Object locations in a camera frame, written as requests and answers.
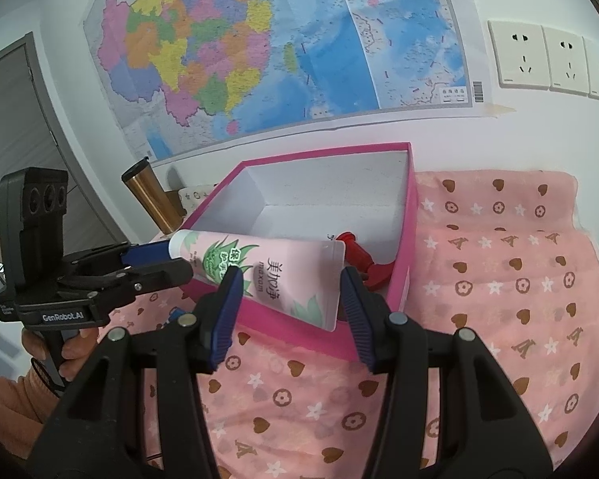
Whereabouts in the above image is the pink printed blanket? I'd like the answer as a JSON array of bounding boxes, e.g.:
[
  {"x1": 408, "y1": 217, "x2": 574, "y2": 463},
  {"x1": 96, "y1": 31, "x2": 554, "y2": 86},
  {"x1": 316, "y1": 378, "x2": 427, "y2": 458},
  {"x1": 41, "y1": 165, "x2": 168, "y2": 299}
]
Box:
[{"x1": 94, "y1": 170, "x2": 599, "y2": 479}]

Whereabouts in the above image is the white wall socket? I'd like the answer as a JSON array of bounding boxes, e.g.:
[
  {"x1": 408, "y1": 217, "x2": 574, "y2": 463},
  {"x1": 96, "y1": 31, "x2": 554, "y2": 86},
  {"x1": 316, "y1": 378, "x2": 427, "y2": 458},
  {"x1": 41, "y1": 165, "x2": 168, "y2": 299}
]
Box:
[
  {"x1": 487, "y1": 19, "x2": 553, "y2": 91},
  {"x1": 542, "y1": 25, "x2": 593, "y2": 95}
]

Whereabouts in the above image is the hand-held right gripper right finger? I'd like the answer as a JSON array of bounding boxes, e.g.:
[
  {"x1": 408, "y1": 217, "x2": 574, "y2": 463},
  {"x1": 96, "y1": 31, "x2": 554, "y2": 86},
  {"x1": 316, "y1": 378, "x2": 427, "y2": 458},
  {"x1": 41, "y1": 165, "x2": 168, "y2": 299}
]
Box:
[{"x1": 340, "y1": 265, "x2": 555, "y2": 479}]

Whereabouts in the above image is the colourful wall map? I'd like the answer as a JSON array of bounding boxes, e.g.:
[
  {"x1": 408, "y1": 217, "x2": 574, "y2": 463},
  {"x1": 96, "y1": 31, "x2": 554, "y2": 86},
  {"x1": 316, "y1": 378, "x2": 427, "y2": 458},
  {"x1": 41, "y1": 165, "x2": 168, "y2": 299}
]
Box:
[{"x1": 83, "y1": 0, "x2": 486, "y2": 164}]

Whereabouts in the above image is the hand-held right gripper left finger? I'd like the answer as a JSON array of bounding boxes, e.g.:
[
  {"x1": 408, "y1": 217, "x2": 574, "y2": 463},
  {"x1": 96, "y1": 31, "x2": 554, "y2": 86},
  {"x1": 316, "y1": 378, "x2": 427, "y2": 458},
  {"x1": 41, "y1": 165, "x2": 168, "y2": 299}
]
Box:
[{"x1": 27, "y1": 265, "x2": 245, "y2": 479}]

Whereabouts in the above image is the grey door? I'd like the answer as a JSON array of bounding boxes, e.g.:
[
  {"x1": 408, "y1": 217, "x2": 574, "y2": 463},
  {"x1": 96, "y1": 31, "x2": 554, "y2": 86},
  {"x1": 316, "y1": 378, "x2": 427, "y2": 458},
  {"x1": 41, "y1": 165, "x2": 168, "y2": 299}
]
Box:
[{"x1": 0, "y1": 32, "x2": 127, "y2": 287}]

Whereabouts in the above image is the gold thermos bottle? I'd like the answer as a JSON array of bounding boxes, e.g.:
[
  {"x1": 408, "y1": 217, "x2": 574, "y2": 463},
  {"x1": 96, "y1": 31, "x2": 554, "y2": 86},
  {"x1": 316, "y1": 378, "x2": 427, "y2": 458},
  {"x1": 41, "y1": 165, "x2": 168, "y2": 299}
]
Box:
[{"x1": 121, "y1": 156, "x2": 184, "y2": 236}]

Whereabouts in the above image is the red plastic clamp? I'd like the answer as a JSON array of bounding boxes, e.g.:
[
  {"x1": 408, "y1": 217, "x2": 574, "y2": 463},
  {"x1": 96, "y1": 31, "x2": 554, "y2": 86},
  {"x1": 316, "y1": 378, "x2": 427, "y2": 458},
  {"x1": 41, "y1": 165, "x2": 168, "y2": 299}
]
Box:
[{"x1": 336, "y1": 232, "x2": 398, "y2": 290}]

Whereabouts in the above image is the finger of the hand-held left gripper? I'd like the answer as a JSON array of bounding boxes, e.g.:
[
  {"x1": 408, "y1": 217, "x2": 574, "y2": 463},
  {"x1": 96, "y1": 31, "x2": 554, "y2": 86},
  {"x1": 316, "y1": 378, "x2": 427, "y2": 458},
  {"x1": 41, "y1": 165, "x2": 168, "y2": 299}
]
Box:
[
  {"x1": 57, "y1": 241, "x2": 173, "y2": 273},
  {"x1": 62, "y1": 258, "x2": 194, "y2": 310}
]

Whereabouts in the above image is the pink cream tube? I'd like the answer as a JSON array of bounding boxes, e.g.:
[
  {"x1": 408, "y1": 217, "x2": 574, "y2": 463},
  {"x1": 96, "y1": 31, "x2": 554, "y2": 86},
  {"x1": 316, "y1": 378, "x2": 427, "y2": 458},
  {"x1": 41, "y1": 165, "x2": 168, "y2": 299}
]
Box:
[{"x1": 168, "y1": 228, "x2": 348, "y2": 333}]

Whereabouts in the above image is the pink cardboard box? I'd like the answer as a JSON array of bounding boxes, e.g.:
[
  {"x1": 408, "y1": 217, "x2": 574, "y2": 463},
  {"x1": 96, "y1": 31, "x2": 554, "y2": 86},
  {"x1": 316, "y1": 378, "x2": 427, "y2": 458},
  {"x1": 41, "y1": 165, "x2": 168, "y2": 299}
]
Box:
[{"x1": 182, "y1": 142, "x2": 421, "y2": 363}]

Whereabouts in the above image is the person's left hand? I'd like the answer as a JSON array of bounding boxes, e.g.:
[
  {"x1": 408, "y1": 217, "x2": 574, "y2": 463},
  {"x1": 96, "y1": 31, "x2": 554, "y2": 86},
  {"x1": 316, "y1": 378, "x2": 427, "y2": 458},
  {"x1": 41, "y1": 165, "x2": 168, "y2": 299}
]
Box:
[{"x1": 21, "y1": 328, "x2": 101, "y2": 376}]

